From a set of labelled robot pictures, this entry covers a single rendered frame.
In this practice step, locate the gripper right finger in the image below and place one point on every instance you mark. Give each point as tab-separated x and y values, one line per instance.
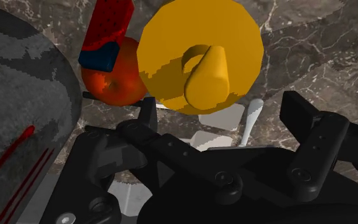
318	149

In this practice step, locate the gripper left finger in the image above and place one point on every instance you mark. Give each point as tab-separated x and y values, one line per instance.
172	149

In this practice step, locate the white spoon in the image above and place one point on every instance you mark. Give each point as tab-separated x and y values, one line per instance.
254	108

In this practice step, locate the red apple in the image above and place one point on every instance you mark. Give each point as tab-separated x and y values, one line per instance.
116	86

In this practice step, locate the yellow round thing with knob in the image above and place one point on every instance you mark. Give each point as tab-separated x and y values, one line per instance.
166	37

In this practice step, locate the red box with blue end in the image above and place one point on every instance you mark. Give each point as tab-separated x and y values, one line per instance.
107	24

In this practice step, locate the grey round thing red stripes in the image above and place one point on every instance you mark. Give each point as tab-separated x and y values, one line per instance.
17	93

